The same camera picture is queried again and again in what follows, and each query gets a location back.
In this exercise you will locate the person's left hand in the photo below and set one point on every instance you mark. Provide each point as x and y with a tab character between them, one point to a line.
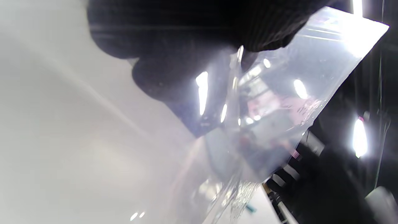
186	28

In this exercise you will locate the clear plastic file folder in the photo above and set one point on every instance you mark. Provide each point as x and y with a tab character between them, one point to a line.
295	68

